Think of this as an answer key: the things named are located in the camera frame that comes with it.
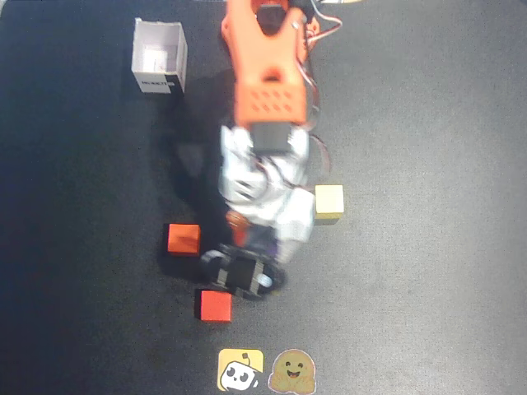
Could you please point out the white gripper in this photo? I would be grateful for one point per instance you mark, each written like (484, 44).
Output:
(240, 278)

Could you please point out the orange and white robot arm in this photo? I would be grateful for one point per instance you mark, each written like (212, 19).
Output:
(267, 94)

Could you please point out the yellow wooden cube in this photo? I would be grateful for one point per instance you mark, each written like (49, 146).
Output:
(328, 199)

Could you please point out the orange wooden cube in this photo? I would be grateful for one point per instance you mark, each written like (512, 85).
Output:
(184, 239)

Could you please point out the red wooden cube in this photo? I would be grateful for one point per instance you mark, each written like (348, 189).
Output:
(215, 306)

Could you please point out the yellow robot face sticker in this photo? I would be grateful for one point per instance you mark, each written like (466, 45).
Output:
(241, 370)

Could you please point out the hugging face emoji sticker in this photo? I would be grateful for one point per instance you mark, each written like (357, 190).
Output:
(293, 371)

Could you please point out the black fabric mat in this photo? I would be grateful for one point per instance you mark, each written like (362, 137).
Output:
(411, 164)

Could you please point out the white open cardboard box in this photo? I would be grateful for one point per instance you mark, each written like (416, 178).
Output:
(158, 57)

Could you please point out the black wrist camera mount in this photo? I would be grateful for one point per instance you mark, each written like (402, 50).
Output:
(241, 273)

